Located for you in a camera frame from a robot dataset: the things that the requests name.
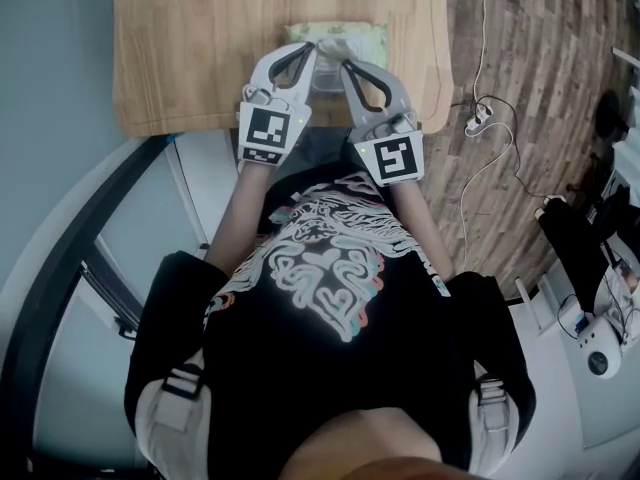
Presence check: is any person's right forearm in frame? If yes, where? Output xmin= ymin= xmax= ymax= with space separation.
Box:
xmin=388 ymin=179 xmax=455 ymax=283

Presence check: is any white wet wipe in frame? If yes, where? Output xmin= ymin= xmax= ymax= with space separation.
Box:
xmin=316 ymin=37 xmax=362 ymax=63

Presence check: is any thin white cable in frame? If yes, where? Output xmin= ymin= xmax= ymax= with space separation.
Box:
xmin=471 ymin=0 xmax=501 ymax=119

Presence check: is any person's left forearm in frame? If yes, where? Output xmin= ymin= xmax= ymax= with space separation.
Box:
xmin=203 ymin=159 xmax=275 ymax=280

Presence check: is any black metal frame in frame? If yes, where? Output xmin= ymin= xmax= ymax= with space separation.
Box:
xmin=0 ymin=135 xmax=174 ymax=480

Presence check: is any white round device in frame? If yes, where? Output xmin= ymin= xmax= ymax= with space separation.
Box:
xmin=573 ymin=316 xmax=627 ymax=381

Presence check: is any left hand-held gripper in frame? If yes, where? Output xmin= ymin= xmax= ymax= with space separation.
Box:
xmin=238 ymin=41 xmax=320 ymax=169

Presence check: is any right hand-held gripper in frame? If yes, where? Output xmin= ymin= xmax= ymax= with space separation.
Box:
xmin=340 ymin=59 xmax=427 ymax=188

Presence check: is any long white cable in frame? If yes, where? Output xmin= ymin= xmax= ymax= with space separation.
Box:
xmin=457 ymin=120 xmax=516 ymax=272

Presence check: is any black printed t-shirt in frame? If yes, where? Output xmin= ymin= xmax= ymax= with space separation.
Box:
xmin=123 ymin=159 xmax=537 ymax=480

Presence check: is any person's neck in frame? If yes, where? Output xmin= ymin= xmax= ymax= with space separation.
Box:
xmin=278 ymin=406 xmax=502 ymax=480

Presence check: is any green wet wipe pack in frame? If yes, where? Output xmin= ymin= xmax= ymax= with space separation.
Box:
xmin=283 ymin=20 xmax=391 ymax=97

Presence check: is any beige backpack strap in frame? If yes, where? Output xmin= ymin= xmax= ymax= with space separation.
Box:
xmin=468 ymin=361 xmax=517 ymax=480
xmin=133 ymin=351 xmax=207 ymax=470

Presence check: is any thin black cable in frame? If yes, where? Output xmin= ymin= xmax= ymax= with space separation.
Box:
xmin=449 ymin=93 xmax=556 ymax=202

